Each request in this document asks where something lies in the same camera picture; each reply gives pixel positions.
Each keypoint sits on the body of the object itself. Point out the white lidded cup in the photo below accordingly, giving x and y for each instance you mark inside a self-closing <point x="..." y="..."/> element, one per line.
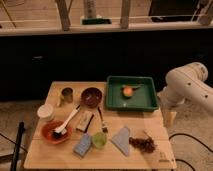
<point x="45" y="112"/>

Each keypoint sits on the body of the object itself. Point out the blue sponge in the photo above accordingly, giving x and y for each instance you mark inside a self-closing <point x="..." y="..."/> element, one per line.
<point x="84" y="144"/>

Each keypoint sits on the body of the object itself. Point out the purple bowl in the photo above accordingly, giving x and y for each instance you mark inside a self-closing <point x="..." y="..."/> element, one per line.
<point x="91" y="97"/>

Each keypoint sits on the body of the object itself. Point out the black pole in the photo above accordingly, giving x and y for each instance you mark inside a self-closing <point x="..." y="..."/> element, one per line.
<point x="15" y="155"/>

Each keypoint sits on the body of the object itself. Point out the orange bowl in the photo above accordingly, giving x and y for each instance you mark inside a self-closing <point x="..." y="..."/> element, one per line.
<point x="50" y="136"/>

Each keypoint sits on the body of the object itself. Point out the metal cup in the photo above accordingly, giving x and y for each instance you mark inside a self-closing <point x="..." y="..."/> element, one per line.
<point x="67" y="94"/>

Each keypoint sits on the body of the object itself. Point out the metal fork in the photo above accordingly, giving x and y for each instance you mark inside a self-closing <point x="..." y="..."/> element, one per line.
<point x="104" y="127"/>

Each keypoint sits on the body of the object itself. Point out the green small cup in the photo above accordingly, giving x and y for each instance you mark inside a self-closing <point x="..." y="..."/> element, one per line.
<point x="99" y="140"/>

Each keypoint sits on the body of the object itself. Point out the orange fruit with leaf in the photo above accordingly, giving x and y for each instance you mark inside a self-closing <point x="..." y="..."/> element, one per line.
<point x="128" y="91"/>

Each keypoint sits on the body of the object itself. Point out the white handled brush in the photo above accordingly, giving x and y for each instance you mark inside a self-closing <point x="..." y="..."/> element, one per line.
<point x="61" y="130"/>

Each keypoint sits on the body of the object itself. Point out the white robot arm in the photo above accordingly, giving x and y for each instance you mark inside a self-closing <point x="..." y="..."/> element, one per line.
<point x="185" y="82"/>

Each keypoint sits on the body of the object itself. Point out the light blue towel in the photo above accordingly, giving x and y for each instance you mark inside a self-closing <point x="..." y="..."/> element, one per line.
<point x="121" y="140"/>

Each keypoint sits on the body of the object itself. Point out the brown dried scraps pile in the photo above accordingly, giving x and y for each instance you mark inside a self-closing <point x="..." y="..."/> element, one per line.
<point x="144" y="145"/>

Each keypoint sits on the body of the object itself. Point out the green plastic tray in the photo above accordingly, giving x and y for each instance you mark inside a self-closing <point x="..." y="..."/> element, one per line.
<point x="143" y="99"/>

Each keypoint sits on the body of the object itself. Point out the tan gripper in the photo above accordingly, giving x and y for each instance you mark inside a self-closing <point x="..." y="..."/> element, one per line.
<point x="168" y="116"/>

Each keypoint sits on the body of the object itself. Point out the green base stand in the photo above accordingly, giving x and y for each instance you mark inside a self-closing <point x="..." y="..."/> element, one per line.
<point x="96" y="21"/>

